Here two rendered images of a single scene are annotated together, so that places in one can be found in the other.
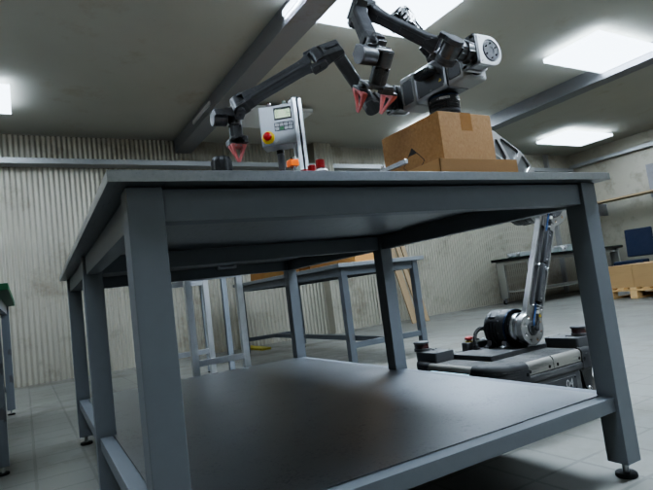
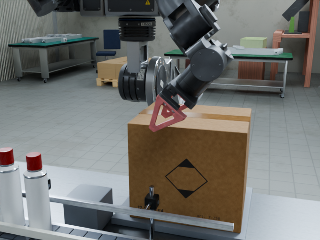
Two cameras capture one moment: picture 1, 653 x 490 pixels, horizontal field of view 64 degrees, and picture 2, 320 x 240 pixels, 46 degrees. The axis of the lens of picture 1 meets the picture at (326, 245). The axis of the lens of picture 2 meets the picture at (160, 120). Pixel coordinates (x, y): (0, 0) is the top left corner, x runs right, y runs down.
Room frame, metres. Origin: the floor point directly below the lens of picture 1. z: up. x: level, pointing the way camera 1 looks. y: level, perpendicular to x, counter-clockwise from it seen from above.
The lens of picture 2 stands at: (1.14, 0.32, 1.39)
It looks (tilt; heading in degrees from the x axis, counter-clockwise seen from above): 16 degrees down; 317
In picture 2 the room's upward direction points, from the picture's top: straight up
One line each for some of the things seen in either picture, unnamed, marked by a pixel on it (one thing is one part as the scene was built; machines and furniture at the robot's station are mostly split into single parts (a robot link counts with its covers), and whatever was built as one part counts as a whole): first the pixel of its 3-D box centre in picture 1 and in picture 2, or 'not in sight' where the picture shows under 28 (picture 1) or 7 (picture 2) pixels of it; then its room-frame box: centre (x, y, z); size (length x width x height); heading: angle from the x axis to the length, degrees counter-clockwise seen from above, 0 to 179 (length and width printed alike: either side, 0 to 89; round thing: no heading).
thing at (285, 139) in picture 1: (279, 127); not in sight; (2.38, 0.15, 1.38); 0.17 x 0.10 x 0.19; 85
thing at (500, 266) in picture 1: (561, 270); (59, 54); (8.97, -3.95, 0.44); 2.43 x 0.91 x 0.87; 121
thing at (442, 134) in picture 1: (438, 164); (192, 161); (1.80, -0.43, 0.99); 0.30 x 0.24 x 0.27; 31
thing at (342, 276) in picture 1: (318, 314); not in sight; (4.87, 0.15, 0.39); 2.20 x 0.80 x 0.78; 31
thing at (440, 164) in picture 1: (439, 181); not in sight; (1.38, -0.32, 0.85); 0.30 x 0.26 x 0.04; 30
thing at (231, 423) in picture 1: (267, 348); not in sight; (2.04, 0.27, 0.40); 2.04 x 1.25 x 0.81; 30
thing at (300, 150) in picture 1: (302, 168); not in sight; (2.35, 0.07, 1.17); 0.04 x 0.04 x 0.67; 30
